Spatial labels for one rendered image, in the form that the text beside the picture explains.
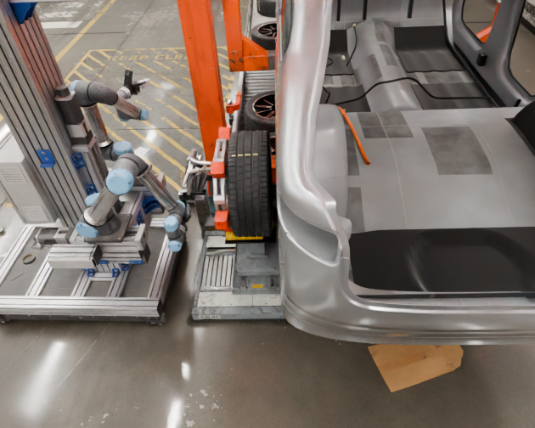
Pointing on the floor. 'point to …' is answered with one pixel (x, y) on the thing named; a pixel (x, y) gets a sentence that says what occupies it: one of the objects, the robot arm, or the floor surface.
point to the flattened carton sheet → (414, 363)
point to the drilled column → (202, 211)
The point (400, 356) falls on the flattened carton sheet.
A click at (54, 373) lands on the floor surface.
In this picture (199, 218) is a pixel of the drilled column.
